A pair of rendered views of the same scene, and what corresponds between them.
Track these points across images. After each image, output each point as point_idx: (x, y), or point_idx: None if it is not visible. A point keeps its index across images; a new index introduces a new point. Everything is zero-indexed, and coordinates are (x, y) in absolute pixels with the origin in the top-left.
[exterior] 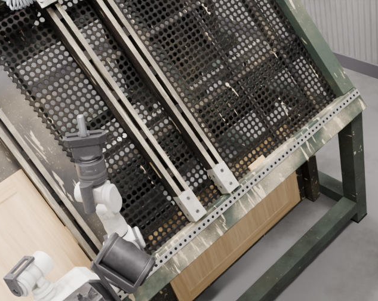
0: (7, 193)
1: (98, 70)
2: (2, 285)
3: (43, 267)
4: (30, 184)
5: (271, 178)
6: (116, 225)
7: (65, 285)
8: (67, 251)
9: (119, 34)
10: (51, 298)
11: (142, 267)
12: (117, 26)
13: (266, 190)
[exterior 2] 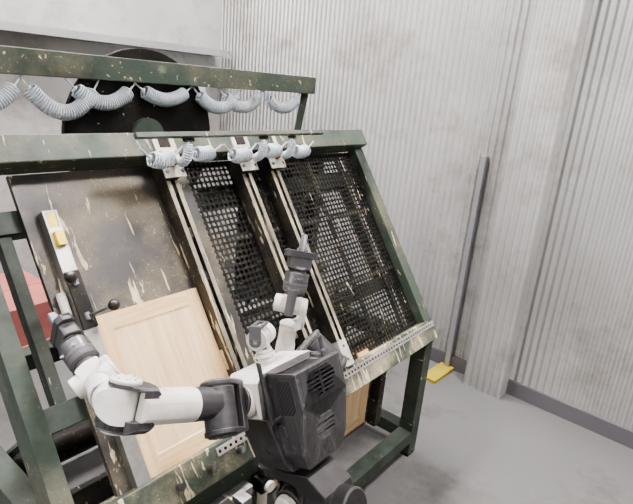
0: (181, 303)
1: (268, 233)
2: (159, 385)
3: (272, 332)
4: (200, 303)
5: (374, 368)
6: (292, 342)
7: (281, 356)
8: (217, 374)
9: (286, 213)
10: (273, 361)
11: (341, 358)
12: (286, 207)
13: (370, 376)
